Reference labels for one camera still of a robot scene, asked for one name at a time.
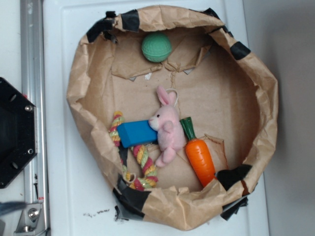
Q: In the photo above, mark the green foam ball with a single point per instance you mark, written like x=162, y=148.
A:
x=156, y=47

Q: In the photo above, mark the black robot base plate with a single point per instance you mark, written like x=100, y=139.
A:
x=17, y=132

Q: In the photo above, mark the multicolour rope toy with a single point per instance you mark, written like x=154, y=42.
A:
x=140, y=153

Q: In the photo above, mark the white tray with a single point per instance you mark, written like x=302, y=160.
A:
x=81, y=202

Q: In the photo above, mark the aluminium rail frame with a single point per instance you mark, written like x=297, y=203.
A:
x=35, y=218

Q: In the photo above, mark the brown paper bag bin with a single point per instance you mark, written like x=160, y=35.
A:
x=229, y=93

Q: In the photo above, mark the pink plush bunny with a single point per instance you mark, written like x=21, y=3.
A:
x=166, y=122

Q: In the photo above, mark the blue rectangular block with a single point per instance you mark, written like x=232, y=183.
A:
x=136, y=133

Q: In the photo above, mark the orange plastic carrot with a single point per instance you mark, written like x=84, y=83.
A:
x=198, y=154

